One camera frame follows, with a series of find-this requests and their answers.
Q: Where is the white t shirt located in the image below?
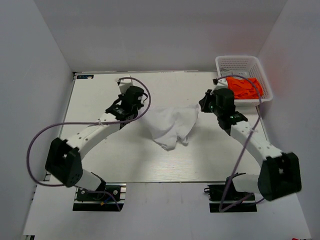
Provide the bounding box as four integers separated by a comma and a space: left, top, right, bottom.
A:
141, 104, 199, 151

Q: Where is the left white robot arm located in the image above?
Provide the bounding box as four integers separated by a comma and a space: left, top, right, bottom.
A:
45, 85, 145, 200

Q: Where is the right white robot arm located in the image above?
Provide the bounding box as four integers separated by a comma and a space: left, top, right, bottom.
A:
199, 88, 302, 201

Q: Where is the orange t shirt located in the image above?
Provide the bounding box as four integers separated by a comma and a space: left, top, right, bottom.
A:
226, 77, 259, 100

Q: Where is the grey cloth in basket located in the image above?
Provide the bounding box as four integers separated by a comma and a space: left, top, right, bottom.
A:
220, 69, 250, 78

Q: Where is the blue label sticker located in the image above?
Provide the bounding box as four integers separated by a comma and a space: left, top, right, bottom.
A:
76, 74, 94, 80

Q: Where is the white plastic basket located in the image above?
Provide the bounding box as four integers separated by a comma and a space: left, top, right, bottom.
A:
214, 55, 273, 106

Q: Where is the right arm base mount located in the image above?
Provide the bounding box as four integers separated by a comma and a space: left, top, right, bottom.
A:
203, 176, 257, 213

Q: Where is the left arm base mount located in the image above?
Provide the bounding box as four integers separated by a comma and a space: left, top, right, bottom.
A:
72, 183, 127, 212

